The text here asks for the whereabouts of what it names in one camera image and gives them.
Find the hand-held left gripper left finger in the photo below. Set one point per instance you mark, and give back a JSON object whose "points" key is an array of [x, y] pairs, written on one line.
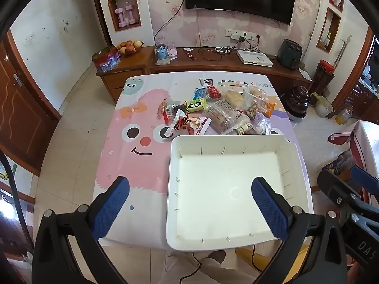
{"points": [[111, 207]]}

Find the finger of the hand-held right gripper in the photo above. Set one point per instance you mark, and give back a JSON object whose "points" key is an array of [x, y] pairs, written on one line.
{"points": [[362, 176], [334, 185]]}

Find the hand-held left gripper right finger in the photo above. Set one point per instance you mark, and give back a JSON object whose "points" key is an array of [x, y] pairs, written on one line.
{"points": [[268, 210]]}

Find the white plastic tray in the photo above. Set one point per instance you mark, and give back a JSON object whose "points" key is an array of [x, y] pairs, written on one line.
{"points": [[222, 189]]}

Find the purple clear snack packet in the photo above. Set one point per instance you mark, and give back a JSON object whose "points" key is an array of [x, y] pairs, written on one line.
{"points": [[262, 124]]}

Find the clear nut snack packet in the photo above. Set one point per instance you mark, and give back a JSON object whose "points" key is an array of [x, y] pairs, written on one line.
{"points": [[259, 105]]}

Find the large clear cracker packet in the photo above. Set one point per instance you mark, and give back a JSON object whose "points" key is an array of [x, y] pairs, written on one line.
{"points": [[220, 115]]}

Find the small orange snack packet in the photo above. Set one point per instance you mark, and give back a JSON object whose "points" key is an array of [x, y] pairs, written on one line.
{"points": [[162, 109]]}

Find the red white snack packet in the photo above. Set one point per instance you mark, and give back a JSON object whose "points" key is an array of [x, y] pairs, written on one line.
{"points": [[189, 125]]}

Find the clear packet crumbly cake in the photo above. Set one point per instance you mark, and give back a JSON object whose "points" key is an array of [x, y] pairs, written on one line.
{"points": [[234, 99]]}

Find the small black snack packet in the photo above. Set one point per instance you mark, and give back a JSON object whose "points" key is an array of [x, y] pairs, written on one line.
{"points": [[180, 109]]}

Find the green snack packet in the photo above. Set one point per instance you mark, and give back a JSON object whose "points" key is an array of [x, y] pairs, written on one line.
{"points": [[196, 105]]}

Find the blue snack packet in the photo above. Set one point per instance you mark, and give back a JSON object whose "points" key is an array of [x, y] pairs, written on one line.
{"points": [[200, 94]]}

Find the brown white snack packet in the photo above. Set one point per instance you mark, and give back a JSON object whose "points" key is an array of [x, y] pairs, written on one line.
{"points": [[206, 82]]}

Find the blue printed cardboard box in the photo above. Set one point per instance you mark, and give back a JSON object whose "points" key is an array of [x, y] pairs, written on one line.
{"points": [[337, 164]]}

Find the white red covered furniture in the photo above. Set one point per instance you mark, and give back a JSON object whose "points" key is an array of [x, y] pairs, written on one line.
{"points": [[367, 142]]}

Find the red white flat bag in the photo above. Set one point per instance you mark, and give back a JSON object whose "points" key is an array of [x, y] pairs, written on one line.
{"points": [[340, 138]]}

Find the yellow stool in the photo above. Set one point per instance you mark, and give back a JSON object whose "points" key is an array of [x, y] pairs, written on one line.
{"points": [[263, 261]]}

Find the yellow oil bottle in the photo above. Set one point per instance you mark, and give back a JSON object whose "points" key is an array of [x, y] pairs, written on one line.
{"points": [[344, 117]]}

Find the white plastic bucket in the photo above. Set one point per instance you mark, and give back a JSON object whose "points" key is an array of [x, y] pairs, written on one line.
{"points": [[322, 108]]}

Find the person's beige trouser legs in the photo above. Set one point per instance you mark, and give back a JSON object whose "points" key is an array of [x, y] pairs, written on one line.
{"points": [[213, 272]]}

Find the dark brown ceramic jar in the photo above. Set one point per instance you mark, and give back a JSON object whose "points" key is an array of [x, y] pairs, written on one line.
{"points": [[296, 103]]}

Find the brown woven basket red lid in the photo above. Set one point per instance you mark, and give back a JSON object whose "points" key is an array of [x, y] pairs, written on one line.
{"points": [[323, 80]]}

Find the white paper sheet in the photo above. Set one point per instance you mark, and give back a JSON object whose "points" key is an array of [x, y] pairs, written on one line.
{"points": [[305, 74]]}

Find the metal mop rod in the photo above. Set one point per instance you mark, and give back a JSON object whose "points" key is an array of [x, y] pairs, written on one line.
{"points": [[343, 53]]}

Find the brown wooden door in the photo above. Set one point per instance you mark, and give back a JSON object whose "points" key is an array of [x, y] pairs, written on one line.
{"points": [[23, 118]]}

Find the wooden side cabinet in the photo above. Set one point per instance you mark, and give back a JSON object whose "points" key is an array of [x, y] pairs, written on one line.
{"points": [[124, 75]]}

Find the dark green air fryer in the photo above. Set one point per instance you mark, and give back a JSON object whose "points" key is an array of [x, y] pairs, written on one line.
{"points": [[290, 54]]}

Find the long wooden television cabinet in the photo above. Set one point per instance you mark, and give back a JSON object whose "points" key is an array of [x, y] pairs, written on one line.
{"points": [[225, 71]]}

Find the tall wooden framed niche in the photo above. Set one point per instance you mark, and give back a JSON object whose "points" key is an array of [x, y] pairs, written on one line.
{"points": [[321, 35]]}

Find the red round tin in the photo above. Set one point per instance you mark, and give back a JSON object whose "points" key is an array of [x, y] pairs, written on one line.
{"points": [[106, 60]]}

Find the white set-top box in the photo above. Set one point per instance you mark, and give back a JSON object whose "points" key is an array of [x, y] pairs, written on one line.
{"points": [[254, 58]]}

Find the square paper coaster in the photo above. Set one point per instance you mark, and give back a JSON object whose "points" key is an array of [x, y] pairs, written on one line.
{"points": [[163, 61]]}

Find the bowl of fruit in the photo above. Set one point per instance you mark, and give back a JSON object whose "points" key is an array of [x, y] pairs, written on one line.
{"points": [[129, 47]]}

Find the blue snow globe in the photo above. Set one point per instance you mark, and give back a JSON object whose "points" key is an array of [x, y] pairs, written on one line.
{"points": [[161, 52]]}

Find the pink bunny figure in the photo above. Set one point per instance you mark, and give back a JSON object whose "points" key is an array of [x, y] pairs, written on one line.
{"points": [[172, 51]]}

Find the small red trinket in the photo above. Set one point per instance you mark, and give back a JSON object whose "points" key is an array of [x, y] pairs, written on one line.
{"points": [[190, 56]]}

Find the small white flat box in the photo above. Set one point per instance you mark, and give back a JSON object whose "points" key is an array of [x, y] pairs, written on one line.
{"points": [[188, 49]]}

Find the white power strip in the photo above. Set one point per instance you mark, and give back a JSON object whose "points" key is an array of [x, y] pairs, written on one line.
{"points": [[235, 34]]}

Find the white antenna stick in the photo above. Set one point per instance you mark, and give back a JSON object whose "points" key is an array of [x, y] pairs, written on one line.
{"points": [[199, 40]]}

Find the colourful wall poster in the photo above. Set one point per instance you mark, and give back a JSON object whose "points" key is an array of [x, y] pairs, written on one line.
{"points": [[7, 174]]}

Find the wooden framed wall niche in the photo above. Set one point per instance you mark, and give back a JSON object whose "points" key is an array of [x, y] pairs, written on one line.
{"points": [[111, 20]]}

